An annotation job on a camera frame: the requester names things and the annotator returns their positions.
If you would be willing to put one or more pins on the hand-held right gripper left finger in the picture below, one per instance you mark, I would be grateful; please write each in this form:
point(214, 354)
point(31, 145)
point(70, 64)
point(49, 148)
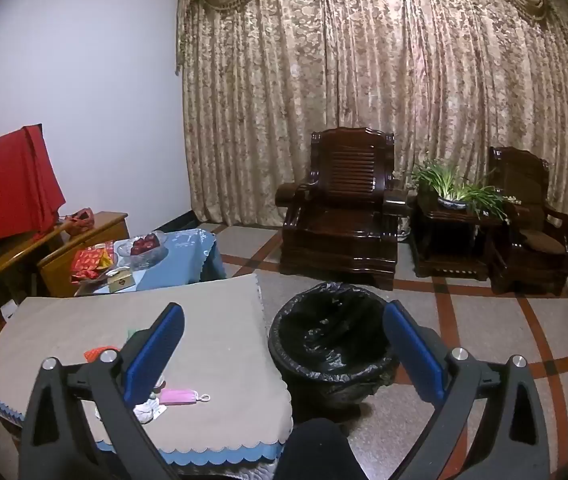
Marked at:
point(156, 355)

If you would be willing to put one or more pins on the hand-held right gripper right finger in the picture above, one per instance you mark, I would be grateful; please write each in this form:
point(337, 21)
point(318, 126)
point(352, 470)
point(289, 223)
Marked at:
point(414, 355)

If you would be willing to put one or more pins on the pink face mask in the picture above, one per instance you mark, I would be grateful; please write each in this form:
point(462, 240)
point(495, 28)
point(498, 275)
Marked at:
point(178, 396)

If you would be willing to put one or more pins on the orange foam net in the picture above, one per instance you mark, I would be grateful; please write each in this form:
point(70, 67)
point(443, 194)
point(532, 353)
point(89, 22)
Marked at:
point(101, 355)

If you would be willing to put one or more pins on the white paper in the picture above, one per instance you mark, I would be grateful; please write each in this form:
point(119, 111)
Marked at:
point(147, 412)

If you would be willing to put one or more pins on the bin with black bag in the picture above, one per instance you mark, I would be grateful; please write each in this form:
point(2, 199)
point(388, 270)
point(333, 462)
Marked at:
point(329, 330)

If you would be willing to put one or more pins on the table with beige cloth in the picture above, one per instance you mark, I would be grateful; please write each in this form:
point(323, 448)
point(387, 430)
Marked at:
point(213, 340)

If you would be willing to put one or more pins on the gold tissue box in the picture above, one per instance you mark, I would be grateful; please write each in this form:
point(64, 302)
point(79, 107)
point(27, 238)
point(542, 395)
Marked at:
point(119, 282)

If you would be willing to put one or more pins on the glass dish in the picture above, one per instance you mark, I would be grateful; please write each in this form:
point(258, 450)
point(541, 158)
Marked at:
point(93, 284)

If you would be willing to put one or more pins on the glass fruit bowl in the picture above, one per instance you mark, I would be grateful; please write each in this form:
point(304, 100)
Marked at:
point(146, 260)

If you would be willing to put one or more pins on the blue tablecloth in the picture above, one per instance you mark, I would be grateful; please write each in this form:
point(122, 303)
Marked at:
point(188, 260)

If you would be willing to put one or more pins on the pile of red apples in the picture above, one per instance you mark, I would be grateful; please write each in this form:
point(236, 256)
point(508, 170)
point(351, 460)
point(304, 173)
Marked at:
point(143, 246)

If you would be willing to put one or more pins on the red snack bag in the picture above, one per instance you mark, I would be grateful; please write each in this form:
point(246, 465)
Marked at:
point(91, 260)

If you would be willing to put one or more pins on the dark wooden side table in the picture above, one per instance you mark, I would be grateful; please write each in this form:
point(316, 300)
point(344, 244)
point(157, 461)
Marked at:
point(449, 240)

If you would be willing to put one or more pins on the low yellow wooden cabinet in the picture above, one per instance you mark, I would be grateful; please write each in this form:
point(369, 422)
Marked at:
point(56, 270)

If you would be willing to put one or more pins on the person's leg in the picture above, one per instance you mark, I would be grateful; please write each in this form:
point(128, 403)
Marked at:
point(314, 455)

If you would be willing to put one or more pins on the dark wooden slatted armchair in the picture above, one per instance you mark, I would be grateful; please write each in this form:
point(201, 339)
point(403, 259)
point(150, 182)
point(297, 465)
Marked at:
point(344, 220)

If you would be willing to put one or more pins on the small white device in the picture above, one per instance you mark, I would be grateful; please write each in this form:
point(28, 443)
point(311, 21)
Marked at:
point(9, 309)

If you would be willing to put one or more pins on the dark wooden cushioned armchair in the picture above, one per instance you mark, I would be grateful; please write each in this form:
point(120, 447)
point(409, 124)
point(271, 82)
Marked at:
point(529, 240)

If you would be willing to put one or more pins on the potted green plant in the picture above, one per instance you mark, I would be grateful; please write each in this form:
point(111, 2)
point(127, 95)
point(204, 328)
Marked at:
point(451, 195)

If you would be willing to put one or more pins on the red cloth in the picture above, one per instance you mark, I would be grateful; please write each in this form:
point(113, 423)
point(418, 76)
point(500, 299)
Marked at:
point(3, 185)

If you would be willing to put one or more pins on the beige patterned curtain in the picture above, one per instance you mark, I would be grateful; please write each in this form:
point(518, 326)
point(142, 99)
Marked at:
point(364, 85)

